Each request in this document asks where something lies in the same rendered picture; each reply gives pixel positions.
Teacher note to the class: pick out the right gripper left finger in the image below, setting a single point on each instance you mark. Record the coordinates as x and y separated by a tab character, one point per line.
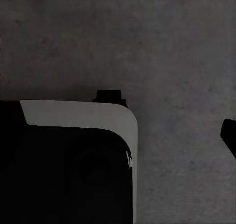
12	135

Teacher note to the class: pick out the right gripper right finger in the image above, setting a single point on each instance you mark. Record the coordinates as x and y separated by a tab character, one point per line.
228	134

